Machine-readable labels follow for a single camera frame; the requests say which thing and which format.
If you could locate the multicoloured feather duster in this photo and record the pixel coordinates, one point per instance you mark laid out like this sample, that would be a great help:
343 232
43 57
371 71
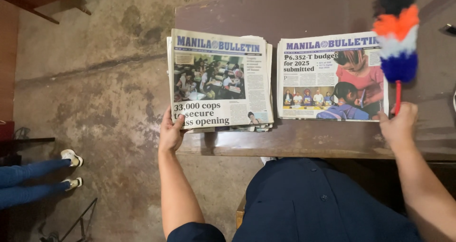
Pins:
396 39

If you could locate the black metal frame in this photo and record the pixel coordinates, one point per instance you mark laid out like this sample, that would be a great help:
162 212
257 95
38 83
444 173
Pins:
73 224

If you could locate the person's right hand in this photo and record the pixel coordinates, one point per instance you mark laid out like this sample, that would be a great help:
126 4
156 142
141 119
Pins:
399 126

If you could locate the small black object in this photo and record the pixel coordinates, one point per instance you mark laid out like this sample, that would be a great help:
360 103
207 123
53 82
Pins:
450 29

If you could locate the wooden stool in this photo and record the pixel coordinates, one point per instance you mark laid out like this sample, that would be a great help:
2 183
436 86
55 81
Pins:
240 211

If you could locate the thick newspaper stack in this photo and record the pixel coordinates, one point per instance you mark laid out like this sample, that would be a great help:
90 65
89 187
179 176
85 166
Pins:
221 80

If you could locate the person's left hand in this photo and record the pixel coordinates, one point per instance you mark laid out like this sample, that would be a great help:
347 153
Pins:
169 133

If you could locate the thin folded newspaper stack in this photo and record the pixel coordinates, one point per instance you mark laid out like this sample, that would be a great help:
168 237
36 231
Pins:
331 78

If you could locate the dark side table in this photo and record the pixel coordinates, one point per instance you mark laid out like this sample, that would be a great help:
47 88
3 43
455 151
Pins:
14 145

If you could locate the person's dark blue shirt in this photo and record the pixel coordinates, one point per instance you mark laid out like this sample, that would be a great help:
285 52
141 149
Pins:
306 202

